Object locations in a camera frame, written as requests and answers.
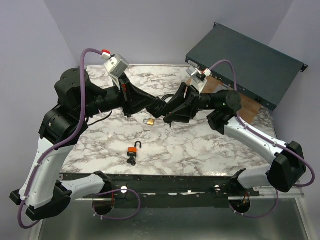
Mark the dark teal network switch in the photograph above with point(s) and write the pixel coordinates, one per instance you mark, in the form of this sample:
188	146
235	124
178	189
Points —
260	72

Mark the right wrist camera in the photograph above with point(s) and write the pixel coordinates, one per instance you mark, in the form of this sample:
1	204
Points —
198	78

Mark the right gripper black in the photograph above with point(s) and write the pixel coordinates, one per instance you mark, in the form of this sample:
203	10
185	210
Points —
189	105

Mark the brass padlock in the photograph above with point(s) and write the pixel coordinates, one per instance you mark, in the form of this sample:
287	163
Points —
149	121

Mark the black padlock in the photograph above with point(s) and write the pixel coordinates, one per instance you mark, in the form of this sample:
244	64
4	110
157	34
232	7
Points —
158	109

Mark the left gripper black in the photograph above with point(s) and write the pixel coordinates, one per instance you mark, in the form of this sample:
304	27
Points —
133	96

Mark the wooden board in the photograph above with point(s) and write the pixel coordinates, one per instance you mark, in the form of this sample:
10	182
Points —
249	109

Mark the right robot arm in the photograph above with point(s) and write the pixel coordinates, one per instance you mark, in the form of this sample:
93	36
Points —
285	160

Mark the black mounting rail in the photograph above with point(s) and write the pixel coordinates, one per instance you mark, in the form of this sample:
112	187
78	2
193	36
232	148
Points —
164	191

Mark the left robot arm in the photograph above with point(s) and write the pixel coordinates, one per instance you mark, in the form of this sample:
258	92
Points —
43	195

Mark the orange padlock with keys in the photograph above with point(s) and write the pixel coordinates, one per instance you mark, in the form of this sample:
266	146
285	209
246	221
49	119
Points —
132	153

